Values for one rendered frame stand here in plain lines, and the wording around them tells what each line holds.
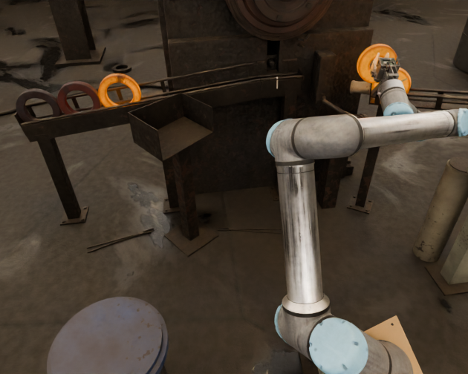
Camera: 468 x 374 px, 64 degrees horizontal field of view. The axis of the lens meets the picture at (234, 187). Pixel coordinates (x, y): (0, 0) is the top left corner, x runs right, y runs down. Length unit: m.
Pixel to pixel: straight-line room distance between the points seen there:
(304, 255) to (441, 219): 0.84
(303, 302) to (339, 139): 0.51
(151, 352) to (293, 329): 0.43
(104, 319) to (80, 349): 0.10
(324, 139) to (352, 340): 0.53
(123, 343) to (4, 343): 0.79
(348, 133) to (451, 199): 0.85
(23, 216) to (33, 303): 0.64
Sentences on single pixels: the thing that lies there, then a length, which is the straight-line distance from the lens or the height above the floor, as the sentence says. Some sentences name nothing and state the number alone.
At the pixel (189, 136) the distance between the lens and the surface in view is 1.58.
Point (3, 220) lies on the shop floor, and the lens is 2.42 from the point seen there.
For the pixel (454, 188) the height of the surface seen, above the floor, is 0.44.
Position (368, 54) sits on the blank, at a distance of 1.68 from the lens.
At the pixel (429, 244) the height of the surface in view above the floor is 0.11.
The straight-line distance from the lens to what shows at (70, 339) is 1.21.
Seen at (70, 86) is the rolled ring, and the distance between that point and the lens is 1.85.
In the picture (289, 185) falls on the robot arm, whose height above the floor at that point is 0.72.
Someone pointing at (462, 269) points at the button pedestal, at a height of 0.11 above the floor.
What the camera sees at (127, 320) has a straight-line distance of 1.18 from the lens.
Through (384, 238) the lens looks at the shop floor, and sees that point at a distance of 2.06.
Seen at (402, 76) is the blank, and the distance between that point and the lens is 1.83.
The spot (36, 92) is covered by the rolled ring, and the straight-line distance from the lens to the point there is 1.90.
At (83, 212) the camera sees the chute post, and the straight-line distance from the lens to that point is 2.26.
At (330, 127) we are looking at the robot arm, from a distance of 1.01.
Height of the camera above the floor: 1.39
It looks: 38 degrees down
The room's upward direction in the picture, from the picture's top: 1 degrees counter-clockwise
